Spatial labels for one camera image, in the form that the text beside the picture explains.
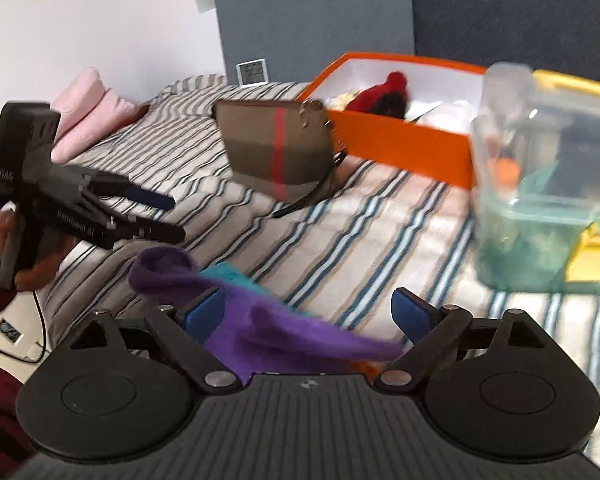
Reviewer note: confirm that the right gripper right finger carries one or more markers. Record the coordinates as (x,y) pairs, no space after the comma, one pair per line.
(440,337)

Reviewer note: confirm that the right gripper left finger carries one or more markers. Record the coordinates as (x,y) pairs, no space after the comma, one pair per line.
(179,333)

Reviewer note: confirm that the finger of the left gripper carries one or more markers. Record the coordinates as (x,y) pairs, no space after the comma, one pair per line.
(129,227)
(105,184)

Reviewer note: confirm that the purple knit scarf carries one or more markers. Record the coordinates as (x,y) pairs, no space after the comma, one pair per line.
(246,330)

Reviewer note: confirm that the left hand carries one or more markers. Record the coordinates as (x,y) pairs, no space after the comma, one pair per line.
(31,253)

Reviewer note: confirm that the teal tissue pack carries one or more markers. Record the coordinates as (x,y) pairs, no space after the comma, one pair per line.
(227,274)

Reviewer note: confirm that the pink pillow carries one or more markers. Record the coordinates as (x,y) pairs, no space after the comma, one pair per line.
(89,111)

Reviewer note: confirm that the striped bed sheet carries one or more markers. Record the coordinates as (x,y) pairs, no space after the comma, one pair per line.
(340,260)

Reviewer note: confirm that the brown plaid handbag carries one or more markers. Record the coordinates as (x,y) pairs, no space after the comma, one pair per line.
(287,150)

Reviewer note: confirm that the white digital clock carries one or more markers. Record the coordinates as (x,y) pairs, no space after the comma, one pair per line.
(252,73)

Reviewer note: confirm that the orange cardboard box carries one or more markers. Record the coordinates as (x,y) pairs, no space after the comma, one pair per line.
(441,155)

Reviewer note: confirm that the clear plastic storage box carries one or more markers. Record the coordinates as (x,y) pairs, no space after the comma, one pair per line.
(535,146)

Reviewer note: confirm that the red knit hat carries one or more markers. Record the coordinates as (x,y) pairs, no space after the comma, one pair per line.
(389,99)

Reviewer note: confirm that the dark blue headboard cushion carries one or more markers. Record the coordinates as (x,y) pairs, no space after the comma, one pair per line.
(558,35)

